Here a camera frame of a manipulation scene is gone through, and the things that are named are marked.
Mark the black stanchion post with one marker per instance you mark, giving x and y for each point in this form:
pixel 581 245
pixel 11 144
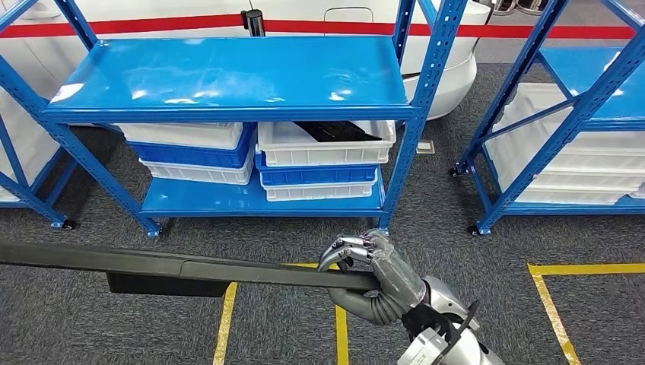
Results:
pixel 253 22

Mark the grey floor socket plate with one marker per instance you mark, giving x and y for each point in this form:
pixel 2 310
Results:
pixel 425 146

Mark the long black plastic panel part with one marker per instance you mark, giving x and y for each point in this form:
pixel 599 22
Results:
pixel 252 272

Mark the white car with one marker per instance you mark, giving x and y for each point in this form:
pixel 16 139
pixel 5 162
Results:
pixel 443 85

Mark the red barrier belt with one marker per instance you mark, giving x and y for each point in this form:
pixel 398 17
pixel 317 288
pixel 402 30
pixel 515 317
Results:
pixel 151 25
pixel 353 28

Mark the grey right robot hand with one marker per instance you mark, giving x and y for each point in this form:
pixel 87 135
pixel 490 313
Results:
pixel 398 282

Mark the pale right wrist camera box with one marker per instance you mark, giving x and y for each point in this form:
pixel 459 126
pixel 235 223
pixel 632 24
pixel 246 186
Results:
pixel 420 352

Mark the yellow floor tape square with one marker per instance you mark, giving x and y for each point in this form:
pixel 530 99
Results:
pixel 584 268

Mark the blue metal shelf rack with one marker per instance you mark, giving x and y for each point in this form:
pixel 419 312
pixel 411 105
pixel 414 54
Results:
pixel 594 70
pixel 35 201
pixel 227 75

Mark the chrome chair base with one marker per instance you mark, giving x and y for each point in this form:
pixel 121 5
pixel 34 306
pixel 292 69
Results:
pixel 519 6

